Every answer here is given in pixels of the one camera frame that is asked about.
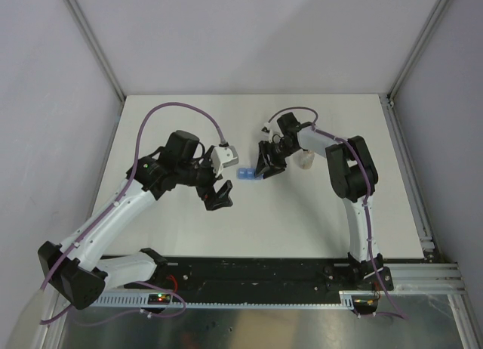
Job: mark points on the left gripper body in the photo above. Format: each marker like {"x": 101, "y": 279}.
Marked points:
{"x": 206, "y": 177}

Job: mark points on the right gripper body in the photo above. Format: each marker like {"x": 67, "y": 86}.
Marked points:
{"x": 278, "y": 152}

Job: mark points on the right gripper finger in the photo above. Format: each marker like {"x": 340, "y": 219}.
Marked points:
{"x": 272, "y": 170}
{"x": 262, "y": 160}

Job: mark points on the blue pill organizer box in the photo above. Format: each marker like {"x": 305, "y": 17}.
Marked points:
{"x": 248, "y": 174}

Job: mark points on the clear pill bottle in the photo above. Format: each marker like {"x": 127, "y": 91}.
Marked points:
{"x": 304, "y": 159}

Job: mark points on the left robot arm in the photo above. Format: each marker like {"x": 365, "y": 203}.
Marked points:
{"x": 76, "y": 267}

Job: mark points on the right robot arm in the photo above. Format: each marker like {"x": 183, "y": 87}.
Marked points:
{"x": 352, "y": 174}

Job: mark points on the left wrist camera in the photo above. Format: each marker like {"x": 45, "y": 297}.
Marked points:
{"x": 223, "y": 157}

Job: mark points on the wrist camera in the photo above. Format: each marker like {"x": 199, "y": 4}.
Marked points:
{"x": 267, "y": 129}
{"x": 223, "y": 157}

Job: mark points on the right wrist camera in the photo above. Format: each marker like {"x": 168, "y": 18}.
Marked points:
{"x": 267, "y": 129}

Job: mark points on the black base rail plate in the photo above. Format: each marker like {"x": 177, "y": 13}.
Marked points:
{"x": 276, "y": 281}

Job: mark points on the left aluminium frame post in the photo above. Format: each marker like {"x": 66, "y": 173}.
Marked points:
{"x": 84, "y": 27}

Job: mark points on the aluminium frame post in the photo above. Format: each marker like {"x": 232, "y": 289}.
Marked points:
{"x": 435, "y": 17}
{"x": 84, "y": 27}

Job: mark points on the right aluminium frame post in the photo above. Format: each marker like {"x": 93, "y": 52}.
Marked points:
{"x": 435, "y": 17}

